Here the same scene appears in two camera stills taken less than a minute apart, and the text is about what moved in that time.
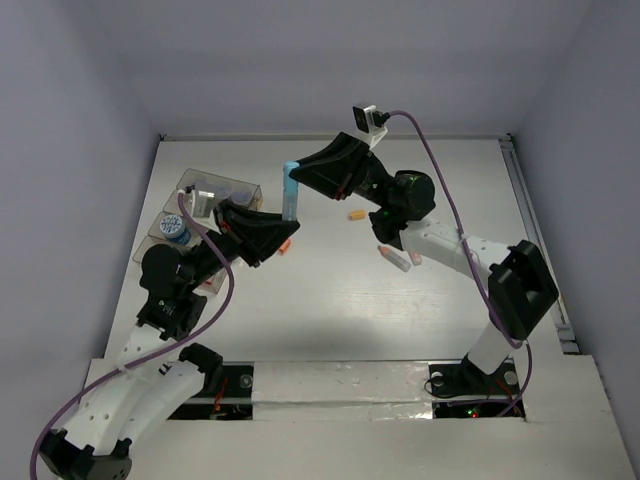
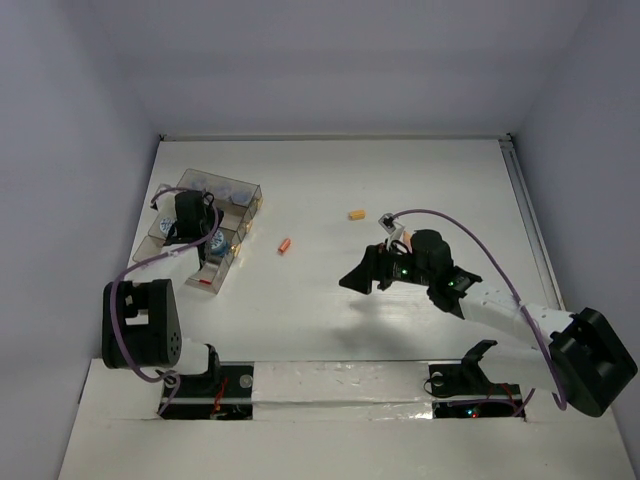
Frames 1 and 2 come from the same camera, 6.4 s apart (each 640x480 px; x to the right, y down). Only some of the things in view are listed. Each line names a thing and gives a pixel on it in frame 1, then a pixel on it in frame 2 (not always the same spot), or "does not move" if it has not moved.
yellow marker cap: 357,215 does not move
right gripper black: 338,169 -> 373,266
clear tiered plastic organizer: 238,191 does not move
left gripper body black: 225,239 -> 208,224
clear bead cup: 222,191 does not move
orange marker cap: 284,247 does not move
